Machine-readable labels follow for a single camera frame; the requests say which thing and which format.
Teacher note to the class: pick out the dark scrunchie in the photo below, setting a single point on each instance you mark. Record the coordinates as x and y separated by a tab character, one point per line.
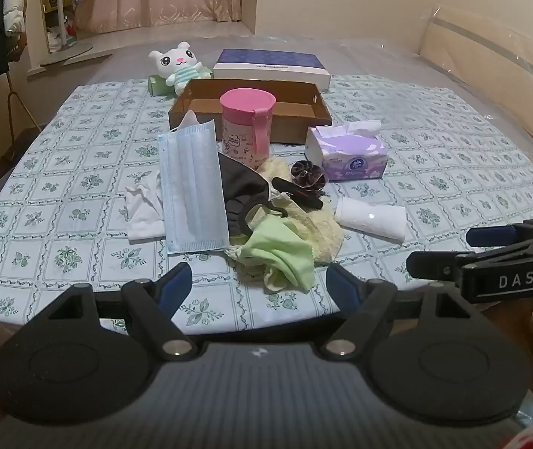
308	175

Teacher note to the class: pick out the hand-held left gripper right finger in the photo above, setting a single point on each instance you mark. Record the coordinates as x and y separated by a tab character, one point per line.
341	286

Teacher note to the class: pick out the white towel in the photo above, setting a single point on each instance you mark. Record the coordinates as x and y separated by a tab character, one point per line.
369	217

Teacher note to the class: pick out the black face mask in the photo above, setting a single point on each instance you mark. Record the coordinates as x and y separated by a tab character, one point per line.
243	187

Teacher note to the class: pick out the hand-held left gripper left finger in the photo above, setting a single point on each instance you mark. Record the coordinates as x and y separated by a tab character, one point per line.
177	286

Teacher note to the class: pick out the light green cloth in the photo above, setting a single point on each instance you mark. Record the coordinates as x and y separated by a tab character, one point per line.
280	252

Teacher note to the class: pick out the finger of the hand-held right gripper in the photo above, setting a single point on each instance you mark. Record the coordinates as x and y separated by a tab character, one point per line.
486	236
435	266

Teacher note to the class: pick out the small green box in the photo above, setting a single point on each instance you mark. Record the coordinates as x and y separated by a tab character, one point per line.
155	85

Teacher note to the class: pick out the plastic wrapped headboard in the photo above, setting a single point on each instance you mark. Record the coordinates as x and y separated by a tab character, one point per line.
481	56

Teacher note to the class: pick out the blue face mask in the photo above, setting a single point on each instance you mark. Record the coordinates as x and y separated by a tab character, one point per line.
191	187

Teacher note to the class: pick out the white plush bunny toy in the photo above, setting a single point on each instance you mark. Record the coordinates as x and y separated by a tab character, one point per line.
177	61

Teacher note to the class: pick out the flat blue white box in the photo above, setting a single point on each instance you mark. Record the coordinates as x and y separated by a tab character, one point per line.
266	58

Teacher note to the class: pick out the white cloth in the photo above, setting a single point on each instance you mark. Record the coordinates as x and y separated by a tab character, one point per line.
142	215

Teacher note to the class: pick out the purple tissue pack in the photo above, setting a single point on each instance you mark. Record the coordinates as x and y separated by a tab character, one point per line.
355	154

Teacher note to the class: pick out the pink lidded cup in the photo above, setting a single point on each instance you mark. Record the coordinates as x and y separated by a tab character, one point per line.
238	135

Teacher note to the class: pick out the brown cardboard box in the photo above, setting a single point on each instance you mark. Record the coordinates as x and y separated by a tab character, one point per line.
294	124

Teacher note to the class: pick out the metal clothes rack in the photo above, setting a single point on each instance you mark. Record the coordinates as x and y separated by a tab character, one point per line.
24	111

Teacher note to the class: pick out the plastic covered mattress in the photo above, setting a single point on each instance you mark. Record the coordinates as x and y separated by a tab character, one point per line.
379	61

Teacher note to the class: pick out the black hair clip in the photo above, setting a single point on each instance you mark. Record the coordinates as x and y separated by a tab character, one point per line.
299	194

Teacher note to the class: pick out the pale yellow towel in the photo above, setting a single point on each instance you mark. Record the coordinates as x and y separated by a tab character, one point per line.
322	234

